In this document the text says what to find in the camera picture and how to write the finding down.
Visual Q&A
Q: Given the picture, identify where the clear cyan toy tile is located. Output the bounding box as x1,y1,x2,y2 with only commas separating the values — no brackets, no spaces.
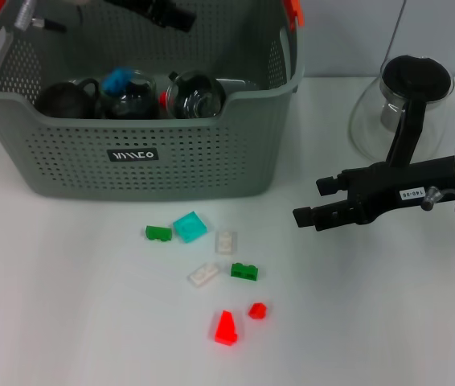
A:
173,211,208,245

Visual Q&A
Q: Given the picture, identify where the left wrist plug cable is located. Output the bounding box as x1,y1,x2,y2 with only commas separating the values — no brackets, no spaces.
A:
14,0,68,33

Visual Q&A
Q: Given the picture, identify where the dark clay teapot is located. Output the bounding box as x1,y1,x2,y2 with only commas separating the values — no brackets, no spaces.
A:
35,76,102,120

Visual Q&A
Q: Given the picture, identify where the blue toy tile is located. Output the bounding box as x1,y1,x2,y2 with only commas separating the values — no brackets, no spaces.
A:
101,67,133,97

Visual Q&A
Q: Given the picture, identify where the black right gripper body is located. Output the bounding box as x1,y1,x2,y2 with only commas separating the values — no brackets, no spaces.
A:
338,154,455,226

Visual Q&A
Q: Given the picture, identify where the red-orange slope brick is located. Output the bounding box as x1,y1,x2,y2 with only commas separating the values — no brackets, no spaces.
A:
214,310,240,346

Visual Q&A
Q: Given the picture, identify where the white toy plate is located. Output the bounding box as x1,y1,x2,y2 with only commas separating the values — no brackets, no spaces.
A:
189,261,219,287
214,230,239,256

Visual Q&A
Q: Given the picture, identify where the thin grey background cable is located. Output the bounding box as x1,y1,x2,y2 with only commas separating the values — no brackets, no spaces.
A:
387,0,408,61

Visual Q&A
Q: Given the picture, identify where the green toy brick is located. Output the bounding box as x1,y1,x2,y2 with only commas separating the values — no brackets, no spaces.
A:
146,224,174,242
230,262,260,281

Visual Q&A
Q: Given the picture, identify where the small red toy brick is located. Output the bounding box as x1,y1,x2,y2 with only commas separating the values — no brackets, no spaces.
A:
248,302,268,321

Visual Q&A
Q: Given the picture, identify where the glass teacup black holder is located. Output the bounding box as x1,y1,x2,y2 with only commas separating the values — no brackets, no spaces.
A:
164,70,228,120
96,69,160,121

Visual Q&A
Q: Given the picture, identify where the right wrist plug cable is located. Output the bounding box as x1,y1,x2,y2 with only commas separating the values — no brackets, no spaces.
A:
420,187,455,227

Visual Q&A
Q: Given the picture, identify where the grey perforated storage bin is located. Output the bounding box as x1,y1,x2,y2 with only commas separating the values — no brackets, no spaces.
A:
0,0,305,202

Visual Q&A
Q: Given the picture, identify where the wrist plug cable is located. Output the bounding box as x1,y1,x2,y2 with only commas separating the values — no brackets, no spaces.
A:
14,0,68,33
420,187,455,227

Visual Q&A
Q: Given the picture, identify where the glass teapot black handle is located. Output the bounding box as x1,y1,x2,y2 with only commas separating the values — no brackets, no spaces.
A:
347,54,455,166

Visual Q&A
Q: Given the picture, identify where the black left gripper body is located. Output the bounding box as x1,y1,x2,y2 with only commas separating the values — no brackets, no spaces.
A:
105,0,173,24

